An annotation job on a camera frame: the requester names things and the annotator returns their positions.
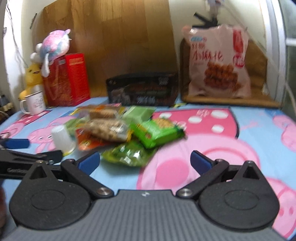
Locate wooden headboard panel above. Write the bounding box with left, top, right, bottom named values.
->
left=32, top=0, right=178, bottom=97

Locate red gift box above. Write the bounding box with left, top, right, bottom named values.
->
left=43, top=53, right=90, bottom=106

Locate pale green snack packet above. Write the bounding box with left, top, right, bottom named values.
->
left=122, top=105, right=156, bottom=124

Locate clear nut snack packet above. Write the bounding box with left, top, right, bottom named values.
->
left=81, top=118, right=132, bottom=143

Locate bright green snack packet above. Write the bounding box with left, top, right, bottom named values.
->
left=129, top=118, right=185, bottom=149

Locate yellow plush toy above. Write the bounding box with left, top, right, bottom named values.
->
left=18, top=63, right=48, bottom=105

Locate black snack box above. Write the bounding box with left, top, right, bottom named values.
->
left=106, top=72, right=179, bottom=106

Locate green pea snack packet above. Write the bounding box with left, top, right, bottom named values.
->
left=102, top=140, right=158, bottom=168

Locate white enamel mug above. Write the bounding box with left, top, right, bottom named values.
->
left=20, top=91, right=46, bottom=115

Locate pink blue plush toy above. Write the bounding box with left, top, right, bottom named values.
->
left=30, top=29, right=71, bottom=78

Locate orange red snack packet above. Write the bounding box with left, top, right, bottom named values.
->
left=75, top=128, right=113, bottom=151

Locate white plastic cup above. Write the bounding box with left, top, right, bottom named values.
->
left=51, top=125, right=76, bottom=156

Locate brown biscuit snack packet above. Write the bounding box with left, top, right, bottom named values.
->
left=76, top=103, right=125, bottom=120

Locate pink twist snack bag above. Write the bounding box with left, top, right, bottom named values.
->
left=182, top=24, right=251, bottom=98

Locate cartoon pig bed sheet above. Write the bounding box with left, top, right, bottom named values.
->
left=0, top=96, right=296, bottom=240

